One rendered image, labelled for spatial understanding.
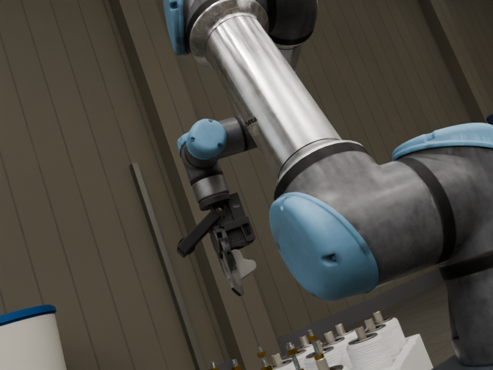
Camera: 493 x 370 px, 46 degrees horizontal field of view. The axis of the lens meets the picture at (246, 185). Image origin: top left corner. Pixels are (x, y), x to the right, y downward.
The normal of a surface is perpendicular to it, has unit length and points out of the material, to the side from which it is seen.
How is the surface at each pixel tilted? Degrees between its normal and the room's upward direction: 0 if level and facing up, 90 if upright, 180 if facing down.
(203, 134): 90
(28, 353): 94
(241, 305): 90
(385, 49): 90
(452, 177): 74
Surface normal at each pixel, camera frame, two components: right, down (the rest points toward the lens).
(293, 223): -0.87, 0.38
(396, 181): -0.02, -0.69
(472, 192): 0.19, -0.21
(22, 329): 0.75, -0.32
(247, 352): 0.54, -0.35
